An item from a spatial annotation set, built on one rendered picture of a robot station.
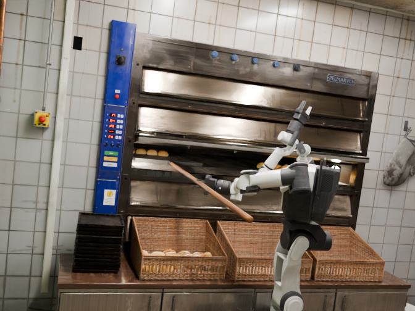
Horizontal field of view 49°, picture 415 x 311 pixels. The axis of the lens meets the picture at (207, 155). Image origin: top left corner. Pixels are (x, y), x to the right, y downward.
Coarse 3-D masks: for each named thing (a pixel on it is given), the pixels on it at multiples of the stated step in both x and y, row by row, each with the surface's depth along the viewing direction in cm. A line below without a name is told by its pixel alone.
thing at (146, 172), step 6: (132, 168) 316; (138, 168) 319; (132, 174) 315; (138, 174) 316; (144, 174) 317; (150, 174) 319; (156, 174) 320; (162, 174) 321; (168, 174) 322; (174, 174) 324; (180, 174) 325; (192, 174) 327; (198, 174) 329; (204, 174) 332; (210, 174) 336; (228, 180) 336; (342, 186) 365; (348, 186) 366
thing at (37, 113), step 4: (36, 112) 285; (40, 112) 286; (44, 112) 287; (48, 112) 288; (36, 116) 286; (40, 116) 286; (44, 116) 287; (36, 120) 286; (48, 120) 288; (36, 124) 286; (40, 124) 287; (44, 124) 288; (48, 124) 288
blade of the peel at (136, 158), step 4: (136, 156) 391; (140, 156) 394; (136, 160) 359; (140, 160) 360; (144, 160) 361; (148, 160) 362; (152, 160) 363; (156, 160) 364; (160, 160) 364; (164, 160) 365; (172, 160) 391; (176, 160) 395; (180, 160) 399; (184, 160) 402; (188, 160) 406; (176, 164) 368; (180, 164) 369; (184, 164) 370; (188, 164) 371; (192, 164) 372; (196, 164) 373; (200, 164) 374
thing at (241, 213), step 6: (180, 168) 324; (186, 174) 305; (192, 180) 288; (204, 186) 262; (210, 192) 249; (216, 198) 238; (222, 198) 231; (228, 204) 219; (234, 210) 211; (240, 210) 206; (240, 216) 203; (246, 216) 197
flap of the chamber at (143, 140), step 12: (156, 144) 320; (168, 144) 315; (180, 144) 309; (192, 144) 309; (204, 144) 312; (216, 144) 315; (288, 156) 343; (312, 156) 337; (324, 156) 340; (336, 156) 343
